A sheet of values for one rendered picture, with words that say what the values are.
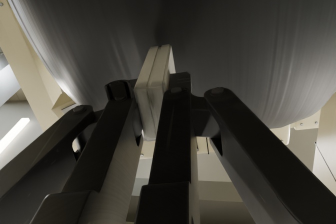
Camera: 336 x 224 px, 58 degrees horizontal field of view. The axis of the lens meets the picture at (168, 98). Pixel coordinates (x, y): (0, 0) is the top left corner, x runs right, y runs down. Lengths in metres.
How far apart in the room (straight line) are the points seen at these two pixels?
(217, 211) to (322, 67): 2.56
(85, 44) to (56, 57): 0.03
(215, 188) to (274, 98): 2.47
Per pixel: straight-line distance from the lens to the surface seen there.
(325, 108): 0.68
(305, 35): 0.23
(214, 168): 3.43
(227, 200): 2.65
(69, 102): 1.02
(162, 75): 0.15
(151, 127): 0.15
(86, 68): 0.24
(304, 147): 3.70
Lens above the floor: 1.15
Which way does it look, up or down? 33 degrees up
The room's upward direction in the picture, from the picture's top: 169 degrees clockwise
